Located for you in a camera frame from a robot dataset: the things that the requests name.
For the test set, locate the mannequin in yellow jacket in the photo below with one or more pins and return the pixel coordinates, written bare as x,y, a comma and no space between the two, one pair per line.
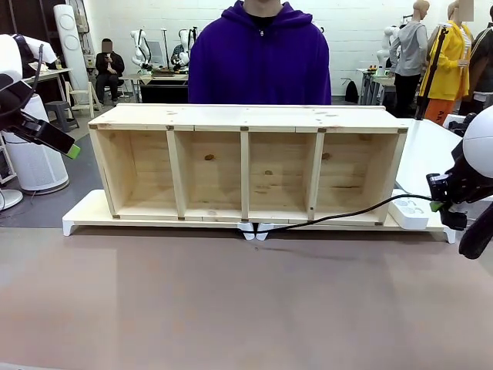
450,65

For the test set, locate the person in black clothes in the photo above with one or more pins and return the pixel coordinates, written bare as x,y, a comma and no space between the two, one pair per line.
109,73

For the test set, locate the black backpack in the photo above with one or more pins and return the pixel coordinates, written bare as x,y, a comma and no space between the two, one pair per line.
351,92

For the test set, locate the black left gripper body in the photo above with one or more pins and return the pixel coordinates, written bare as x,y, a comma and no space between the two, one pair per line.
13,108

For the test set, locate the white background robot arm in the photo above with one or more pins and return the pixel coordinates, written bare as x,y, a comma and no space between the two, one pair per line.
387,50
184,46
139,48

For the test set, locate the grey plastic stool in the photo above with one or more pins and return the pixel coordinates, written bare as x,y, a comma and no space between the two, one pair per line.
61,113

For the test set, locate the white cylindrical air purifier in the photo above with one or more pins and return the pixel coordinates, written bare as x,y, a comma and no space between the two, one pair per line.
38,169

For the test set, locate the mannequin in grey hoodie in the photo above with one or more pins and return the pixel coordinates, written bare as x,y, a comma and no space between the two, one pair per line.
410,46

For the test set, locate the pine wood compartment shelf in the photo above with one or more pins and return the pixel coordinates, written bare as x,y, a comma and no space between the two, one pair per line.
246,154

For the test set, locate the white round fan base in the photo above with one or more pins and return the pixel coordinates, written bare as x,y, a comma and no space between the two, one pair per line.
9,199

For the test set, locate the light wooden step stool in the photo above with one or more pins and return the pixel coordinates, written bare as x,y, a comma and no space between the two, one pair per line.
84,100

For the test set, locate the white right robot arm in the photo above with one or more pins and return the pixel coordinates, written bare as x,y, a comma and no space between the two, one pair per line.
479,146

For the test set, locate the black tripod stand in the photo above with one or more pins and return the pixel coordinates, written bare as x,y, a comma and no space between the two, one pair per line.
427,77

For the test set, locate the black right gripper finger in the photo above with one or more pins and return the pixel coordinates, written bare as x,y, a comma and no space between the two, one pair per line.
455,221
439,189

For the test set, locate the black workbench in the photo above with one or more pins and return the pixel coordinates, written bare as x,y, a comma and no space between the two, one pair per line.
165,90

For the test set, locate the mannequin in dark jacket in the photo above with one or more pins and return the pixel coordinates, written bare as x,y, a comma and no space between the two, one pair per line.
483,69

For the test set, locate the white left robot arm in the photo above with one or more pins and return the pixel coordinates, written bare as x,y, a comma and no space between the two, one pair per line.
23,50

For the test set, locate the tall white standing air conditioner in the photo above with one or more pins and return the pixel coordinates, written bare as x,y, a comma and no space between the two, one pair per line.
71,46

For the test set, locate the white power strip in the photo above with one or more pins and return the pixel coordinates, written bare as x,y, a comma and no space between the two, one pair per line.
410,212

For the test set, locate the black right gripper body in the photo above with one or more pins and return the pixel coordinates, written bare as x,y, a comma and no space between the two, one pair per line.
466,185

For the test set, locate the person in purple hoodie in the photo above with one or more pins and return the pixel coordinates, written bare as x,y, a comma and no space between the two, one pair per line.
260,58

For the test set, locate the wooden riser with white legs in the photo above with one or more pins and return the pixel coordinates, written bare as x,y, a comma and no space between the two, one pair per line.
346,227
96,210

